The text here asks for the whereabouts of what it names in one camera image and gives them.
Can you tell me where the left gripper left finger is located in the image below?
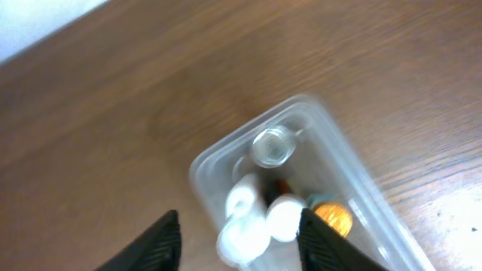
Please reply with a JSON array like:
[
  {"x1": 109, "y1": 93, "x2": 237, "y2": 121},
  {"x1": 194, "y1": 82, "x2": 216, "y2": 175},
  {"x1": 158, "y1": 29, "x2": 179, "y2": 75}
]
[{"x1": 96, "y1": 210, "x2": 182, "y2": 271}]

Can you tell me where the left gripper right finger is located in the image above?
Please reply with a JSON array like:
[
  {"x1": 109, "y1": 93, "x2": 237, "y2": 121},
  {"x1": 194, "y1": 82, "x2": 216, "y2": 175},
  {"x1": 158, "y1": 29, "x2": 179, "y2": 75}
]
[{"x1": 296, "y1": 208, "x2": 387, "y2": 271}]

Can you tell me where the small jar gold lid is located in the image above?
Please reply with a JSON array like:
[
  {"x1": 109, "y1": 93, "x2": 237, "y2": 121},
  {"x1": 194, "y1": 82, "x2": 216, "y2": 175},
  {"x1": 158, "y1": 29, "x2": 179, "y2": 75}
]
[{"x1": 307, "y1": 193, "x2": 354, "y2": 238}]

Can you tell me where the dark bottle white cap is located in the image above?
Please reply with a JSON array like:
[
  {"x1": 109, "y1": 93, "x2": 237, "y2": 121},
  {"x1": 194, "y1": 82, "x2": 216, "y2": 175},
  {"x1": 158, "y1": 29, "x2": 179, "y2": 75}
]
[{"x1": 264, "y1": 178, "x2": 307, "y2": 242}]

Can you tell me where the white spray bottle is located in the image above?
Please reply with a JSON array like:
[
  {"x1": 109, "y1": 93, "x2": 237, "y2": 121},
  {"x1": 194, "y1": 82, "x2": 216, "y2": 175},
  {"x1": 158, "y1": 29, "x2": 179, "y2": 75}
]
[{"x1": 216, "y1": 173, "x2": 271, "y2": 268}]

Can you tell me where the clear plastic container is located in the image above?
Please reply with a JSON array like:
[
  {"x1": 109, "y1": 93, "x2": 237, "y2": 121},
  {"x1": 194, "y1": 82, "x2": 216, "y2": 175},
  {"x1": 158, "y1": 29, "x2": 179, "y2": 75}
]
[{"x1": 190, "y1": 96, "x2": 432, "y2": 270}]

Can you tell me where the orange effervescent tablet tube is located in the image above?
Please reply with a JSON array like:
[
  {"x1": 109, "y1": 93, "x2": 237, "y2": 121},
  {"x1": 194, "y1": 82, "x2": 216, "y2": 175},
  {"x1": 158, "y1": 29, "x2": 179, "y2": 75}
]
[{"x1": 250, "y1": 125, "x2": 297, "y2": 169}]

